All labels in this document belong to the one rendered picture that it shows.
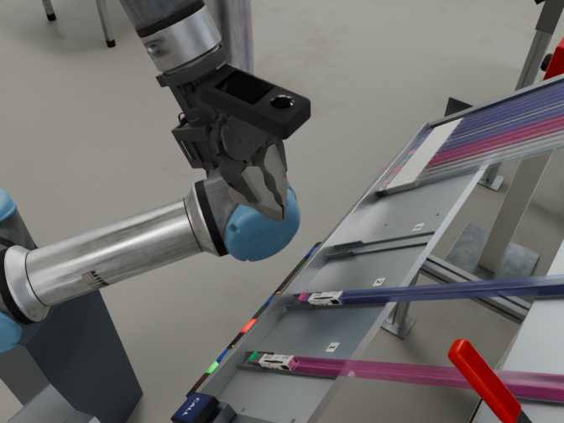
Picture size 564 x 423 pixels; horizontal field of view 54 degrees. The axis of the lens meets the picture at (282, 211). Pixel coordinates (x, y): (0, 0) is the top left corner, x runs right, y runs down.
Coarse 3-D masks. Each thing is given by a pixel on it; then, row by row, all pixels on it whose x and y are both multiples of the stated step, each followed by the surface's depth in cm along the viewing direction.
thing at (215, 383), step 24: (408, 144) 100; (384, 168) 97; (360, 216) 90; (336, 240) 86; (312, 264) 83; (288, 288) 80; (264, 312) 77; (264, 336) 76; (240, 360) 73; (216, 384) 71
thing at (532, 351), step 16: (560, 256) 52; (560, 272) 50; (544, 304) 48; (560, 304) 47; (528, 320) 48; (544, 320) 47; (560, 320) 46; (528, 336) 46; (544, 336) 45; (560, 336) 44; (512, 352) 46; (528, 352) 45; (544, 352) 44; (560, 352) 43; (512, 368) 44; (528, 368) 43; (544, 368) 42; (560, 368) 42; (528, 400) 41; (544, 400) 40; (560, 400) 39; (480, 416) 42; (496, 416) 41; (528, 416) 40; (544, 416) 39; (560, 416) 38
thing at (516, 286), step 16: (384, 288) 65; (400, 288) 63; (416, 288) 61; (432, 288) 59; (448, 288) 57; (464, 288) 55; (480, 288) 54; (496, 288) 52; (512, 288) 51; (528, 288) 50; (544, 288) 49; (560, 288) 48
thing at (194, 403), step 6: (192, 396) 64; (198, 396) 63; (204, 396) 62; (186, 402) 63; (192, 402) 62; (198, 402) 62; (204, 402) 61; (180, 408) 63; (186, 408) 62; (192, 408) 61; (198, 408) 60; (180, 414) 62; (186, 414) 61; (192, 414) 60; (186, 420) 60
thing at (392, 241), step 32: (416, 192) 86; (448, 192) 79; (384, 224) 83; (416, 224) 76; (448, 224) 73; (352, 256) 80; (384, 256) 74; (416, 256) 69; (320, 288) 78; (352, 288) 72; (288, 320) 76; (320, 320) 70; (352, 320) 66; (384, 320) 63; (288, 352) 68; (320, 352) 64; (352, 352) 60; (256, 384) 67; (288, 384) 62; (320, 384) 59; (256, 416) 61; (288, 416) 57
